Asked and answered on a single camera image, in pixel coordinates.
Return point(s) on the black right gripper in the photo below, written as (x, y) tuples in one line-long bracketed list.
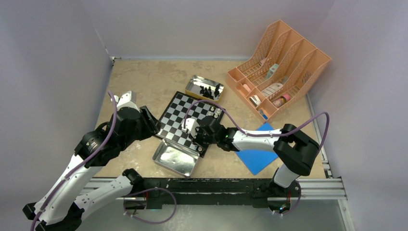
[(198, 130)]

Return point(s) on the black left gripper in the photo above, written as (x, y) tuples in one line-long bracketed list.
[(156, 123)]

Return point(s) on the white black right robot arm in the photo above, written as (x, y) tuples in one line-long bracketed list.
[(296, 150)]

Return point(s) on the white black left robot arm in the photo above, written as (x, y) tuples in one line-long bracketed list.
[(63, 208)]

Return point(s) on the black white chess board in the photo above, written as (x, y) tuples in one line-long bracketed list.
[(173, 116)]

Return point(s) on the black chess pieces pile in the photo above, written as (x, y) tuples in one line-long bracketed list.
[(209, 93)]

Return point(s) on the silver lilac metal tin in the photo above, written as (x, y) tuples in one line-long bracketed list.
[(176, 158)]

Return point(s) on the yellow metal tin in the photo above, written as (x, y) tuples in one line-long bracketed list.
[(193, 87)]

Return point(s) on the blue mat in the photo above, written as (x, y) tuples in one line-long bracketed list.
[(256, 160)]

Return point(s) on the pink desk file organizer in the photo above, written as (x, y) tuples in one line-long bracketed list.
[(282, 70)]

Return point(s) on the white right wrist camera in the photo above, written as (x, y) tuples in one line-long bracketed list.
[(190, 126)]

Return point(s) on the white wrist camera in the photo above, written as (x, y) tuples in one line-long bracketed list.
[(190, 126), (128, 99)]

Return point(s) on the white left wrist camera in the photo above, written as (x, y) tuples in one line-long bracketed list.
[(128, 99)]

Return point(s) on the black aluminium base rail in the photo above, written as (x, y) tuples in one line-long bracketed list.
[(257, 193)]

